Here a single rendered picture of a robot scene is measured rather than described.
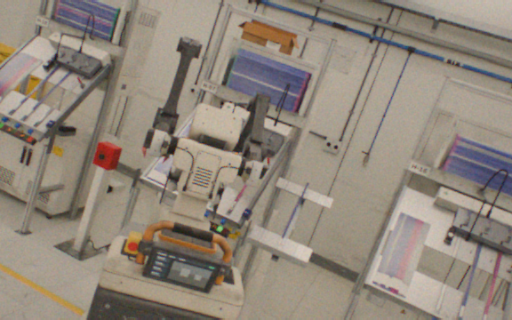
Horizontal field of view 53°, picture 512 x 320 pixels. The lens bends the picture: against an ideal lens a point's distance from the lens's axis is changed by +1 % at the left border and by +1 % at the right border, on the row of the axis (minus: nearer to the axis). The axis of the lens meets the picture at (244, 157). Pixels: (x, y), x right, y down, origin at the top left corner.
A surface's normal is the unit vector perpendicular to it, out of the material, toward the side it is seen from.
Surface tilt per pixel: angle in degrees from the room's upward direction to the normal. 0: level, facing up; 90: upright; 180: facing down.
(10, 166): 90
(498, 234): 44
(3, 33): 90
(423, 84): 90
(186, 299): 90
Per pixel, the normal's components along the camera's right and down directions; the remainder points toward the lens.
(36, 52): -0.02, -0.58
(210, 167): 0.14, 0.11
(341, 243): -0.33, 0.08
